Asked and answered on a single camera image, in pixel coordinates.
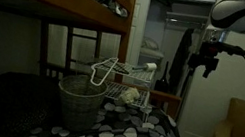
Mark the black hanging garment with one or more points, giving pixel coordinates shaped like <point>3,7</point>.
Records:
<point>180,62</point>

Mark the white closet shelf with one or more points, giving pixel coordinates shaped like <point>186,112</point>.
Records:
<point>185,17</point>

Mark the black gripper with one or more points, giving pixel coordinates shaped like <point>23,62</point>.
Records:
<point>209,50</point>

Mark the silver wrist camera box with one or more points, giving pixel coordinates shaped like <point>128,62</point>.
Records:
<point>214,36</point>

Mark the woven wicker basket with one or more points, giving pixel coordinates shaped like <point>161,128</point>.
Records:
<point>79,108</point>

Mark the white cup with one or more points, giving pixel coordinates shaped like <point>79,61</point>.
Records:
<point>129,95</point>

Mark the white folded closet bedding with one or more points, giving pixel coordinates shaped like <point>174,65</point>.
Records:
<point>150,44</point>

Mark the white lint roller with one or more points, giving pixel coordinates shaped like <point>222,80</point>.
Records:
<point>150,66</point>

